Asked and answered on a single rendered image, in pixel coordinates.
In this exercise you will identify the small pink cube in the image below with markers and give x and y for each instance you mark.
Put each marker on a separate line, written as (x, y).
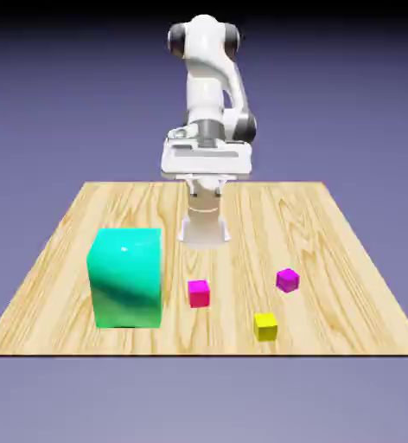
(198, 294)

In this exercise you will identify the small yellow cube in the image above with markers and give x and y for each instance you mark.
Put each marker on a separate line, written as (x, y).
(265, 327)

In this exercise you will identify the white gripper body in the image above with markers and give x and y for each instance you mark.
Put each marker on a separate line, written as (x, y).
(205, 164)

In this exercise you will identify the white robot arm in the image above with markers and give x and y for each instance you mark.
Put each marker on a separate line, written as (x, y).
(204, 69)

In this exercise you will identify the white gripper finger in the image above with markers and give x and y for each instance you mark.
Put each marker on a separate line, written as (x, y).
(192, 188)
(219, 188)

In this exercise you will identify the small magenta cube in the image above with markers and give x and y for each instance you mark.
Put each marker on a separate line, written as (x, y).
(287, 280)

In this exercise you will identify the large teal box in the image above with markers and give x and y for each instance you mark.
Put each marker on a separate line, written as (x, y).
(126, 277)

